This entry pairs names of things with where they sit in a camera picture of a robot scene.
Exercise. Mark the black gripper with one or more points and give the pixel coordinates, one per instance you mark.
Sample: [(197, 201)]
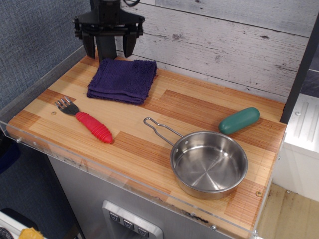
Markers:
[(130, 27)]

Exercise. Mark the purple cloth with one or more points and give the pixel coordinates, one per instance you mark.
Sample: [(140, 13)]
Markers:
[(123, 81)]

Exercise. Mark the small metal pot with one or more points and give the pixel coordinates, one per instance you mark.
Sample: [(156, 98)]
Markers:
[(207, 165)]

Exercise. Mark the green plastic capsule toy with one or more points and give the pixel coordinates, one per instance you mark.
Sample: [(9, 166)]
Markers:
[(239, 120)]

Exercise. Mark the grey dispenser button panel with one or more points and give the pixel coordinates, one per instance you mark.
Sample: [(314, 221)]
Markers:
[(131, 221)]

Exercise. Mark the yellow and black object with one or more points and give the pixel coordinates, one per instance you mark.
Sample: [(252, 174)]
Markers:
[(17, 233)]

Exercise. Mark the white metal side unit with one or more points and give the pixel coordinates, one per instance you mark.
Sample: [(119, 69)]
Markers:
[(297, 168)]

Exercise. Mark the clear acrylic guard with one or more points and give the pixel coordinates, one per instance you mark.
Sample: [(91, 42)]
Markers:
[(199, 81)]

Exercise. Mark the fork with red handle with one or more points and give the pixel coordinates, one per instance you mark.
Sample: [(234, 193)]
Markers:
[(99, 130)]

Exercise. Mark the dark grey right post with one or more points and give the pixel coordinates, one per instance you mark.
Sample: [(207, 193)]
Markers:
[(301, 73)]

